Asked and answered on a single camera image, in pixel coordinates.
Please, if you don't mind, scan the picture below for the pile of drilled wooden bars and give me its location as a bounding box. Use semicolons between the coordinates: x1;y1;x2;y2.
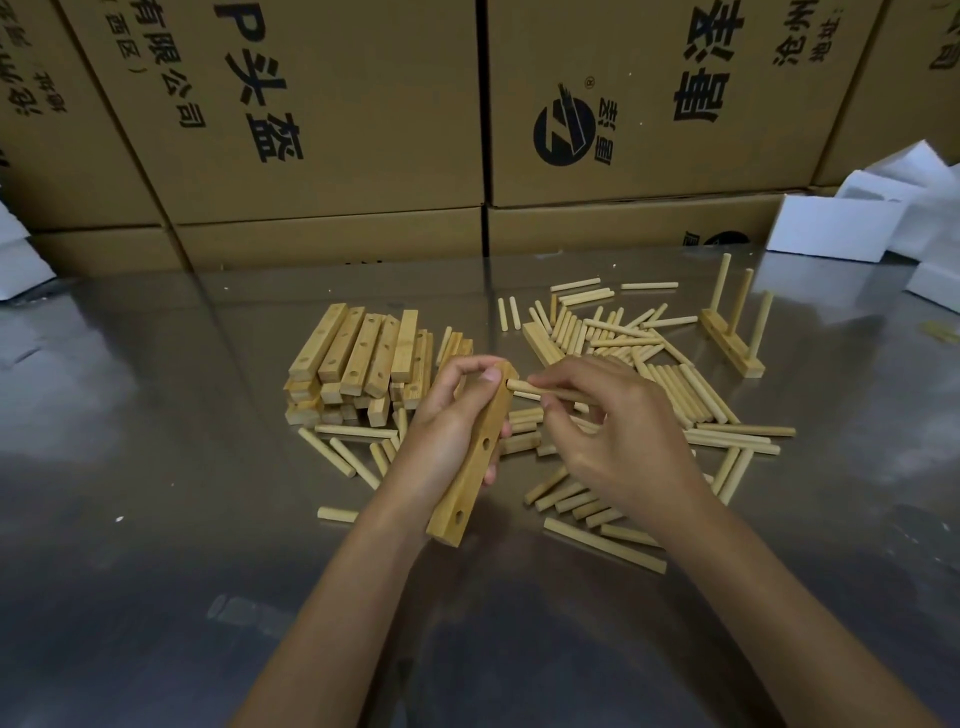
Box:
283;302;475;429

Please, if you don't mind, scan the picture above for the person's left forearm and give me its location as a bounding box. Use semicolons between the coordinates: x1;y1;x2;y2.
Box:
228;487;429;728

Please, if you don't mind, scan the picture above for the round wooden stick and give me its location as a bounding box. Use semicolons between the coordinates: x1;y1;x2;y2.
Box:
708;253;733;318
506;378;594;408
749;290;775;363
728;267;756;337

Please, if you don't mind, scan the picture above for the shiny metal table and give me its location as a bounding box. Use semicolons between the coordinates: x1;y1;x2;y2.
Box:
0;247;960;728

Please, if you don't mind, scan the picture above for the drilled wooden block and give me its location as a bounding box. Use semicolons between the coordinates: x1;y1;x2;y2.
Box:
522;322;565;369
425;362;520;547
699;308;766;379

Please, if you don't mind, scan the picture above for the clear tape patch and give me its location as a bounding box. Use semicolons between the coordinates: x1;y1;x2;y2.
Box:
206;596;298;639

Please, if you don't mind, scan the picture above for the stack of brown cardboard boxes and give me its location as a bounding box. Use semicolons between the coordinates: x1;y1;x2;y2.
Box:
0;0;960;277

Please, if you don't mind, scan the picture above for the person's left hand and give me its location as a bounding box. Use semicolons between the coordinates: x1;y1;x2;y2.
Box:
377;354;514;528

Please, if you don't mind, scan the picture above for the stack of white foam blocks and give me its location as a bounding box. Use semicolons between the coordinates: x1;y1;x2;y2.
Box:
836;140;960;315
0;198;58;301

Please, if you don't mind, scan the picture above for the person's right forearm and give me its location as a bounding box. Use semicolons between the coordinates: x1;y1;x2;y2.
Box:
652;483;943;728

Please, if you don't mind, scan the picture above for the person's right hand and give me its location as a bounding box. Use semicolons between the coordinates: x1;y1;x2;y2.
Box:
524;354;715;532

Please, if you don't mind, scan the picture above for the pile of wooden dowels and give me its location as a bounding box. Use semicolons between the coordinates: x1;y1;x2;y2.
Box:
298;277;798;577

